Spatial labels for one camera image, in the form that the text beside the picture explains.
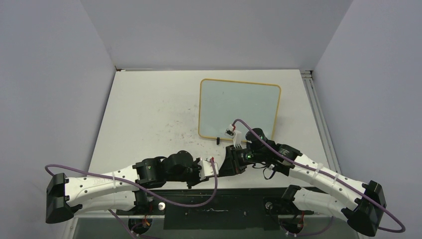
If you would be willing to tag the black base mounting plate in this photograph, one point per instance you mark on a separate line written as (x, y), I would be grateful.
(230, 209)

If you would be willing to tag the aluminium frame rail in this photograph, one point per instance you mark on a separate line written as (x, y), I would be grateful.
(325, 136)

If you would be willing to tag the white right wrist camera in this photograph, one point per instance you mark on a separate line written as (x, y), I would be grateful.
(234, 134)

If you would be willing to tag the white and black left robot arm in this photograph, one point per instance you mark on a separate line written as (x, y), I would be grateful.
(72, 191)

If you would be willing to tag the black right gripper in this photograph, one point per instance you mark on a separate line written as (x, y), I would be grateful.
(231, 165)

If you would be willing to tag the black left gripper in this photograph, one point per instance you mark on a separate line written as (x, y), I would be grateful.
(203, 178)

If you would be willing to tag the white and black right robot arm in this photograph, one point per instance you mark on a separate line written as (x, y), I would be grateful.
(360, 204)

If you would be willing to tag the yellow-framed whiteboard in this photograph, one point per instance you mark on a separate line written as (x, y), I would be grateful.
(223, 101)

